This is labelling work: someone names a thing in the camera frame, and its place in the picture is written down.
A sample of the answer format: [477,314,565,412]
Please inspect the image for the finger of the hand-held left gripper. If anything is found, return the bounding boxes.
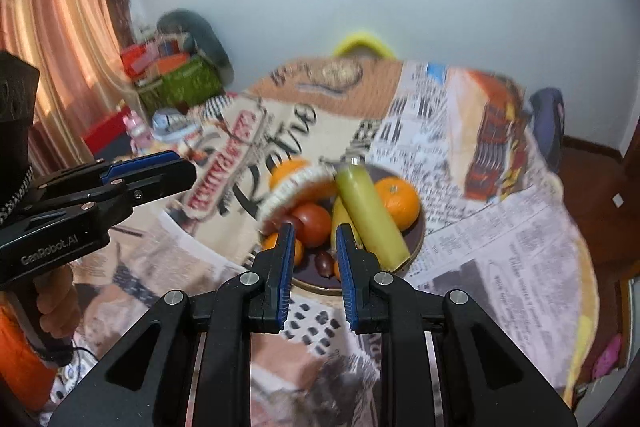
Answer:
[30,161,197,233]
[32,151,181,202]

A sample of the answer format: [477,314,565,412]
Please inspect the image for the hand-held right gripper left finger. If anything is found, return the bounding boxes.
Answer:
[47,223,297,427]

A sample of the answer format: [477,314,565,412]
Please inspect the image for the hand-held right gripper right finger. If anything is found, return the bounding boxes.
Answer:
[335,223,578,427]

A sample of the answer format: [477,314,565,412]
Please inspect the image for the dark red date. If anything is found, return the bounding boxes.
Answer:
[314,251,335,278]

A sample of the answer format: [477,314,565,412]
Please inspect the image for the dark purple round plate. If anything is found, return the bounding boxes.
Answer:
[260,164,427,294]

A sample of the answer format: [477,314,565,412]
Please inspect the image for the red tomato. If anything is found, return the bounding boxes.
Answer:
[290,203,333,249]

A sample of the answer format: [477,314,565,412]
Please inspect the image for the yellow banana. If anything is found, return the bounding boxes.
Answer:
[334,163,412,272]
[330,197,363,253]

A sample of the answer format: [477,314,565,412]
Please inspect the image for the pinkish sweet potato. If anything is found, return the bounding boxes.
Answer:
[256,164,338,233]

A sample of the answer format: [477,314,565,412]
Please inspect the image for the person's left forearm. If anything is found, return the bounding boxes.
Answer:
[0,302,58,410]

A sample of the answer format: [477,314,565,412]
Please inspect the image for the person's left hand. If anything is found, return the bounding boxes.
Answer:
[37,264,82,348]

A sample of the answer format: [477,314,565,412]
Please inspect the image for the blue white plastic bag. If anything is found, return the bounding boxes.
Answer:
[152,109,193,138]

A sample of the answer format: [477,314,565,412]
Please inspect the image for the green bag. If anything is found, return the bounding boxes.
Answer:
[137,57,223,115]

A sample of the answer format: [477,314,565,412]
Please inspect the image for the medium orange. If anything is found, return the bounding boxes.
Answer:
[374,177,421,232]

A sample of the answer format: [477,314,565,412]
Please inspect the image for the large orange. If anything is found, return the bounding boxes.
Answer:
[269,159,313,190]

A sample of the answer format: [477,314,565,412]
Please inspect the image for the orange red box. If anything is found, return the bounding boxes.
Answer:
[120,39,193,80]

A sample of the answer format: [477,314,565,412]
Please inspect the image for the grey cushion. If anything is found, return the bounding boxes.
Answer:
[156,9,235,80]

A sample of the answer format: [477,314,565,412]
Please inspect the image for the pink orange curtain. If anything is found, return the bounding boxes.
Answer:
[0,0,136,168]

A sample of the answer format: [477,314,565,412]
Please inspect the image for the printed newspaper-style tablecloth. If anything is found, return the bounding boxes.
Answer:
[50,57,596,427]

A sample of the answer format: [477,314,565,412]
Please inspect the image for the dark blue chair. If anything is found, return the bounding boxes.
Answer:
[527,88,565,175]

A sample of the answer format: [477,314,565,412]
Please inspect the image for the pink slipper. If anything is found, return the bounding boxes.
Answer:
[592,334,623,380]

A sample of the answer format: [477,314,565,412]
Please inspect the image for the black white braided cable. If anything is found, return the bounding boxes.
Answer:
[0,167,34,224]

